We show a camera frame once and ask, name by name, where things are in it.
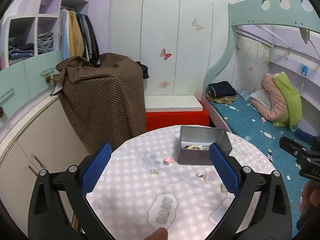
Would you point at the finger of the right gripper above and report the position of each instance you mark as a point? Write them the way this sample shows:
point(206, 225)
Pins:
point(306, 137)

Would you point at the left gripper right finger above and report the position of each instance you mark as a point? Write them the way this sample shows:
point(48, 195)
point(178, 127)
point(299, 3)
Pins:
point(226, 172)

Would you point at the white shelf unit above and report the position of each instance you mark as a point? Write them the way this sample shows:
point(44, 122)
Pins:
point(25, 20)

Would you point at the red stool white top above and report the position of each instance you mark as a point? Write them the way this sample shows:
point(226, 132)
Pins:
point(169, 110)

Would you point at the grey metal box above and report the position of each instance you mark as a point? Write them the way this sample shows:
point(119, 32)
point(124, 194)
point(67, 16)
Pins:
point(195, 141)

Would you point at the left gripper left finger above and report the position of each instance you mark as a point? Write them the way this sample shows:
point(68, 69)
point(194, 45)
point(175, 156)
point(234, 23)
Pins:
point(92, 168)

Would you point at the pearl earring gold bow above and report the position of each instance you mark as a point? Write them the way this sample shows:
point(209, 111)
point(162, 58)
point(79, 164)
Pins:
point(155, 172)

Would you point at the beige cabinet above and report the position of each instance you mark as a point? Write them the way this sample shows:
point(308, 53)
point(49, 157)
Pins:
point(42, 139)

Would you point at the left hand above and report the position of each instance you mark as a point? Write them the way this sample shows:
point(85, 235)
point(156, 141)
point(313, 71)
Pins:
point(159, 234)

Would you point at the teal bed mattress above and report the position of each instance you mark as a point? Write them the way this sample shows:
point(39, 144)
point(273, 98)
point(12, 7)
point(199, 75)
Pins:
point(245, 121)

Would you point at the brown dotted cloth cover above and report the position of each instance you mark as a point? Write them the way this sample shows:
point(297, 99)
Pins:
point(104, 104)

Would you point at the hanging clothes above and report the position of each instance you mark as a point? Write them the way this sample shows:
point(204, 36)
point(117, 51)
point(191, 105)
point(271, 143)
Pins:
point(77, 37)

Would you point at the pink cat hair clip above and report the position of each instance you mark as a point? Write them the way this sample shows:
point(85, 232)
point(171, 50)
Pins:
point(168, 161)

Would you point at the right hand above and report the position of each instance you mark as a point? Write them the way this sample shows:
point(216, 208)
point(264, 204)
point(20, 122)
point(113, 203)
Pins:
point(310, 195)

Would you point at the teal bunk bed frame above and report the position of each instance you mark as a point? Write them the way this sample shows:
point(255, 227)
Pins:
point(270, 12)

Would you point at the folded dark clothes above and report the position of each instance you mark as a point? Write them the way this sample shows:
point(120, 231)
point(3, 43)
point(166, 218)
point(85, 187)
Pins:
point(221, 92)

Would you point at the pink checked tablecloth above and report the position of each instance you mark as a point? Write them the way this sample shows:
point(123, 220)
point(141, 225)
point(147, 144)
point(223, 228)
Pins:
point(132, 203)

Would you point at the teal drawer unit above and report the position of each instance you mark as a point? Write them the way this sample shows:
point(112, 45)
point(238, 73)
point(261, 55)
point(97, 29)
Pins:
point(25, 80)

